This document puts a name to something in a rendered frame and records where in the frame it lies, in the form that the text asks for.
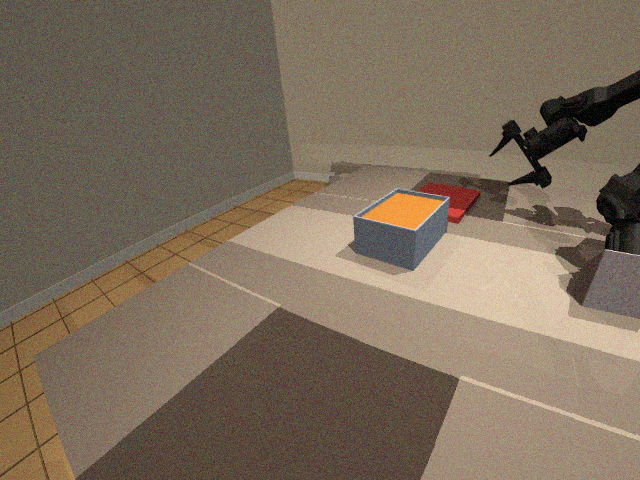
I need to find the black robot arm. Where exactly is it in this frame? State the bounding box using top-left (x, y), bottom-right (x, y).
top-left (540, 70), bottom-right (640, 255)

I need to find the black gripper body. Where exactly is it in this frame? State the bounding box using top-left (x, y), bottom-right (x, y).
top-left (502, 120), bottom-right (560, 188)

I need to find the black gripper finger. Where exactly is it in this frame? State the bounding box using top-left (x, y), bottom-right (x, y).
top-left (508, 171), bottom-right (539, 186)
top-left (489, 132), bottom-right (511, 157)

